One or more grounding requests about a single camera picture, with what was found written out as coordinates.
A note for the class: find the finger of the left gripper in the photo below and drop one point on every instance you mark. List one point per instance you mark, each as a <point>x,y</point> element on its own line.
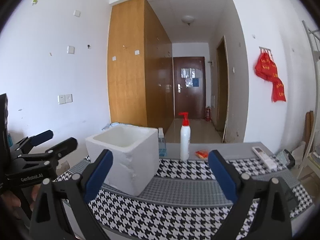
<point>25,145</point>
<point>55,153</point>

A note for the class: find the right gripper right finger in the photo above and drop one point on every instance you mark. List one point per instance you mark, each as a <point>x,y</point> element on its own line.
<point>272,218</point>

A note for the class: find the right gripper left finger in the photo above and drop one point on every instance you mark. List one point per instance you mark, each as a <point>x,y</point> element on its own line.
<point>49,219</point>

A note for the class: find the left hand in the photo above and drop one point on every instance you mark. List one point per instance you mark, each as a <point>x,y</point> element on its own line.
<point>10,202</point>

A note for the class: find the black smartphone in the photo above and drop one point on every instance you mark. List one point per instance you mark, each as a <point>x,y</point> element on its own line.
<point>291,198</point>

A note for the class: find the white remote control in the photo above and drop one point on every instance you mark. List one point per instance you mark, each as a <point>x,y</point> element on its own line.
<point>268,162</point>

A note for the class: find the light blue bedding bundle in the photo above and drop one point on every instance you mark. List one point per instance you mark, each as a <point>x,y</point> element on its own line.
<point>110,125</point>

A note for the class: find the white styrofoam box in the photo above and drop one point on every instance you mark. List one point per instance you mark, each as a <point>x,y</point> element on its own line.
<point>135,156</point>

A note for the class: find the houndstooth table mat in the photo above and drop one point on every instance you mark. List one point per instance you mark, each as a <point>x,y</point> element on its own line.
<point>182,201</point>

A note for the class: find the red snack packet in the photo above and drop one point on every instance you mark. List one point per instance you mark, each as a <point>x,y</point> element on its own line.
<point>202,154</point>

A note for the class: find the blue spray bottle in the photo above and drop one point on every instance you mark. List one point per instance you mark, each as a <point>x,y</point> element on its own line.
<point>161,143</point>

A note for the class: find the white red pump bottle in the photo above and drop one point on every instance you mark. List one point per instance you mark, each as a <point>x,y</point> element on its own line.
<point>185,134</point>

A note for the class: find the wooden wardrobe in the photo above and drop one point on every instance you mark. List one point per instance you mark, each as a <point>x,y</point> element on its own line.
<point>139,67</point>

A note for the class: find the red fire extinguisher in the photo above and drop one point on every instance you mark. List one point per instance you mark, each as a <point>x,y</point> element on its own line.
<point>208,114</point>

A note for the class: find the red hanging bags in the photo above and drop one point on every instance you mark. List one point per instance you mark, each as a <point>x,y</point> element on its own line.
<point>266,69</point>

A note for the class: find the dark brown entrance door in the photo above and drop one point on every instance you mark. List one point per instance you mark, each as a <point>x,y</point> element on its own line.
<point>190,86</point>

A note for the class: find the ceiling lamp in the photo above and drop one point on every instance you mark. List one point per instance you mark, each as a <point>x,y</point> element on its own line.
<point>187,19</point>

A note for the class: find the double wall socket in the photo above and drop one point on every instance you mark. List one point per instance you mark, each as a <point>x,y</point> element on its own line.
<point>63,99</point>

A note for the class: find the white wall switch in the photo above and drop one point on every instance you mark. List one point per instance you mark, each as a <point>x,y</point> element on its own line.
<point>70,49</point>

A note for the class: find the side door frame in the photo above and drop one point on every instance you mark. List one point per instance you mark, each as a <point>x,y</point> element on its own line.
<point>222,86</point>

